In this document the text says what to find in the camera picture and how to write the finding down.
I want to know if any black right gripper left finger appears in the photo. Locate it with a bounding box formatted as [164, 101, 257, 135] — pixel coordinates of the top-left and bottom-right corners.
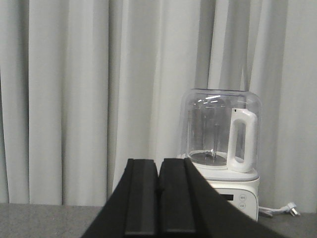
[82, 159, 158, 238]

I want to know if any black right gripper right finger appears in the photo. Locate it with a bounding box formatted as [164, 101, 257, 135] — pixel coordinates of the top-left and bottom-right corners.
[159, 158, 282, 238]

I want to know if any white blender with glass jar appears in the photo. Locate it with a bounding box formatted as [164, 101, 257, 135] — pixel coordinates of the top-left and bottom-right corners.
[177, 89, 262, 220]

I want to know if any grey pleated curtain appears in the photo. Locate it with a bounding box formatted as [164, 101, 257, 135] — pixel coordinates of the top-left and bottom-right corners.
[0, 0, 317, 212]

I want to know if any white blender power cable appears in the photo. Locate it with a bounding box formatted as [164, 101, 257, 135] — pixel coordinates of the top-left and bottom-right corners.
[258, 201, 301, 219]

